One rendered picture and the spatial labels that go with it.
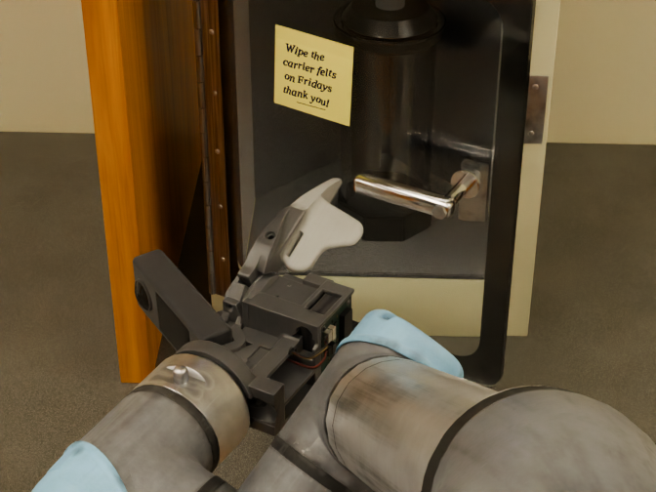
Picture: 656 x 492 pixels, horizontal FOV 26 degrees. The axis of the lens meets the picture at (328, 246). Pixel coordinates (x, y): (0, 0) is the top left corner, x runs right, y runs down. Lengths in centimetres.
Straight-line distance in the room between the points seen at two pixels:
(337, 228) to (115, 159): 29
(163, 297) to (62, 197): 69
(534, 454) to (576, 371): 92
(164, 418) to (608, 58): 102
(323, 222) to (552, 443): 56
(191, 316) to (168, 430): 12
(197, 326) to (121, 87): 30
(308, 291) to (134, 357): 40
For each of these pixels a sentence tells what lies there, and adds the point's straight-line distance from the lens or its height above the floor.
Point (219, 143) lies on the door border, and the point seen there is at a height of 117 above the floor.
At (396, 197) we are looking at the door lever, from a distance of 117.
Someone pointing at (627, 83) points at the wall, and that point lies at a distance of 180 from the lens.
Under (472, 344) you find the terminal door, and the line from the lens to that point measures 128.
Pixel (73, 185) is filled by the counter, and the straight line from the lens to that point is 171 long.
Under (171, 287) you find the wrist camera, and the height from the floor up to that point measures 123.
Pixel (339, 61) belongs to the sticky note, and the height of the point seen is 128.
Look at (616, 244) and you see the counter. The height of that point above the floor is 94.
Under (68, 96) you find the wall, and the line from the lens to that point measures 183.
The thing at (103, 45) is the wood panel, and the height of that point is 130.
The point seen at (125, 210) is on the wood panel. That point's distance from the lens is 128.
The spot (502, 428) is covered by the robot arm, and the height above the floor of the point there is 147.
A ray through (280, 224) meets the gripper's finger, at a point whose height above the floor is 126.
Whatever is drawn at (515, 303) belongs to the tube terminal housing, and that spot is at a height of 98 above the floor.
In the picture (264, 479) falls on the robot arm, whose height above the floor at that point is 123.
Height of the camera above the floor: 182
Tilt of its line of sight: 34 degrees down
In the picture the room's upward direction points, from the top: straight up
